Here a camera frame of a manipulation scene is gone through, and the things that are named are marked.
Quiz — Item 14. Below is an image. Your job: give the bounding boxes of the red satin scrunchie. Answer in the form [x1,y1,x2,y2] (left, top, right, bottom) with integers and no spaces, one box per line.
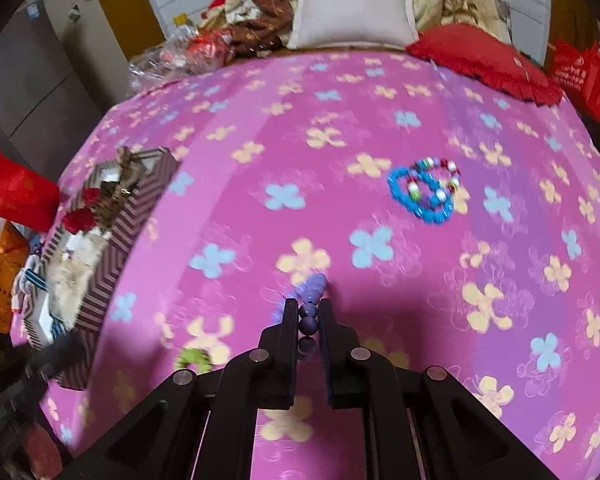
[62,187,103,233]

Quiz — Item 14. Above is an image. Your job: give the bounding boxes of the orange bag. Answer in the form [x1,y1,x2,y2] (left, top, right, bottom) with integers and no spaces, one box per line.
[0,220,31,333]

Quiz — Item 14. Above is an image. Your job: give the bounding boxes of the purple bead bracelet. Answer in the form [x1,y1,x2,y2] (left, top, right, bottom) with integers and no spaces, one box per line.
[270,274,328,356]

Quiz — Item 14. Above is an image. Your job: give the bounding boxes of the multicolour bead bracelet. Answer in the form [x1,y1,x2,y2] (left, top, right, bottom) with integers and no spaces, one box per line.
[405,157,463,211]

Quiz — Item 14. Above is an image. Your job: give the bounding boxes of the white pillow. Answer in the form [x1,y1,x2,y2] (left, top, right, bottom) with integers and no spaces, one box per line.
[286,0,420,51]

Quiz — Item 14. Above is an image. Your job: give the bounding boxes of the brown scrunchie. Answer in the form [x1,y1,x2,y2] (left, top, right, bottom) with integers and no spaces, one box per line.
[95,180,128,226]

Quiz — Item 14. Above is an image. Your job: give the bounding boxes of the white polka dot scrunchie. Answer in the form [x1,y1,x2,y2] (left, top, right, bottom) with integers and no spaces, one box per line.
[45,240,106,311]

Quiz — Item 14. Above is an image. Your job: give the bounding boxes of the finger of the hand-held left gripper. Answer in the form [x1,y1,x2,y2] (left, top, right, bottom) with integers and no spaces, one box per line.
[27,332,83,381]

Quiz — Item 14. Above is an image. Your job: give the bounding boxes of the red plastic bag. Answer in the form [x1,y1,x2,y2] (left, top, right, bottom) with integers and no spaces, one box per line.
[0,117,61,231]

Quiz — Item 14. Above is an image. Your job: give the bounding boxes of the leopard print hair ribbon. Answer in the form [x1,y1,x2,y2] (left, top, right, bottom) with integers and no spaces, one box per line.
[92,147,148,196]

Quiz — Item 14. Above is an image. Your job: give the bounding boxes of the blue bead bracelet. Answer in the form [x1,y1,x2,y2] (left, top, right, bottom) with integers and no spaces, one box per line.
[387,165,456,226]

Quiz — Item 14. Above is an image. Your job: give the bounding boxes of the blue striped headband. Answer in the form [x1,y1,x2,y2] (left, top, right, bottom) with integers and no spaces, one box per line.
[49,307,75,340]

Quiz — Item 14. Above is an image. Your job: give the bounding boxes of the brown floral blanket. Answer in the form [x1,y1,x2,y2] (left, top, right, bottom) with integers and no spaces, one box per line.
[220,0,301,58]

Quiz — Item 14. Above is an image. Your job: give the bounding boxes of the grey refrigerator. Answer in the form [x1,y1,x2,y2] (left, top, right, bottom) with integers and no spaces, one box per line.
[0,0,131,171]

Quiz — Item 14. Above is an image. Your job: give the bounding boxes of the red shopping bag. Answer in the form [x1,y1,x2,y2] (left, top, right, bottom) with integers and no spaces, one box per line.
[550,37,600,123]

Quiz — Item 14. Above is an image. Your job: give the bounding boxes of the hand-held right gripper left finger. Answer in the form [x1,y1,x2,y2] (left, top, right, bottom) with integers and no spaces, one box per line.
[62,297,301,480]

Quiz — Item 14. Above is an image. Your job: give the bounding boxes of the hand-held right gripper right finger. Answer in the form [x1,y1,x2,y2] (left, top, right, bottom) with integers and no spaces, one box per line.
[317,297,563,480]

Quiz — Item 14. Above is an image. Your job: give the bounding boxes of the striped gift box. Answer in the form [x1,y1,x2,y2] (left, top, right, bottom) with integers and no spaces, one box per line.
[22,146,181,391]

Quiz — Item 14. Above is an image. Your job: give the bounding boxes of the clear plastic bags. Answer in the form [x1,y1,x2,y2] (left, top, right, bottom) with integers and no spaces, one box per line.
[127,25,231,93]

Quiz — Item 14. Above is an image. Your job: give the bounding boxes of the red ruffled cushion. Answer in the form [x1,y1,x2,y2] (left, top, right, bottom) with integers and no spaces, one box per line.
[406,23,565,107]

